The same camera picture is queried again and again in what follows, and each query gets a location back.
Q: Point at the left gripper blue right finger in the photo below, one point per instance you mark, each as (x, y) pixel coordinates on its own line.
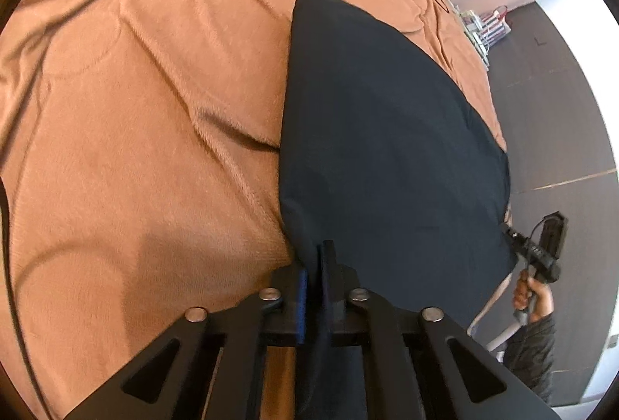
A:
(335, 315)

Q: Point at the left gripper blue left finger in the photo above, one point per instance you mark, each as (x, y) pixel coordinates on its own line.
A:
(287, 320)

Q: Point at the black pants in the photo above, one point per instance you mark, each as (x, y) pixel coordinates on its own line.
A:
(382, 155)

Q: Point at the person's right hand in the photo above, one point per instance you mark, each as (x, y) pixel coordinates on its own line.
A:
(533, 297)

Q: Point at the orange-brown bed blanket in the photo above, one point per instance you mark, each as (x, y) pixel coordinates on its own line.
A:
(139, 151)

